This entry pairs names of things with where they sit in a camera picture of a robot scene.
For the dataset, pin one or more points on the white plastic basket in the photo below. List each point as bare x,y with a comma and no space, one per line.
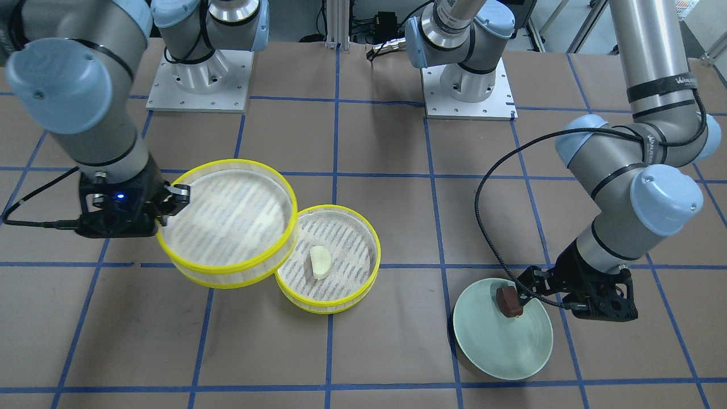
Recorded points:
684,8

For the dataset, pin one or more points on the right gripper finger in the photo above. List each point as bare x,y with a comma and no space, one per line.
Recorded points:
178,197

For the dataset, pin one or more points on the yellow steamer layer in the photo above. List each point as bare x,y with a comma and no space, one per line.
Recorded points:
240,226
354,248

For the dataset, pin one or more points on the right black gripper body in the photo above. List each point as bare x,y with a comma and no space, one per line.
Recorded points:
149,190

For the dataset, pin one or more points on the light green plate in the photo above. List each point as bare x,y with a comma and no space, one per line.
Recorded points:
505,348

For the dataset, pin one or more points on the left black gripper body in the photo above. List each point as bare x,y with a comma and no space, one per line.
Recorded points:
569,267

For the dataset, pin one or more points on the brown steamed bun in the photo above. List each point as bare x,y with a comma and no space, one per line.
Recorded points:
507,300

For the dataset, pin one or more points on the aluminium frame post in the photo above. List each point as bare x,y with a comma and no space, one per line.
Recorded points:
337,25

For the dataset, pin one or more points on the white steamed bun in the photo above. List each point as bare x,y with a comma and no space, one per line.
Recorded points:
321,262

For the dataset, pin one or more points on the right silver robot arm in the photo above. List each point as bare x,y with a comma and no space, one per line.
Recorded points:
72,64

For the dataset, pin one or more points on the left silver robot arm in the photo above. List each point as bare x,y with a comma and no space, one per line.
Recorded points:
631,171

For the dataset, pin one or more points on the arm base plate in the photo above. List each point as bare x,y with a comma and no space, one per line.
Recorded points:
452,93
217,85

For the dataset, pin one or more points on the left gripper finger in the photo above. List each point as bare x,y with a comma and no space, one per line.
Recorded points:
528,295
525,281

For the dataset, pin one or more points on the black power adapter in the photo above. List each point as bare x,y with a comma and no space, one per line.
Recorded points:
385,24

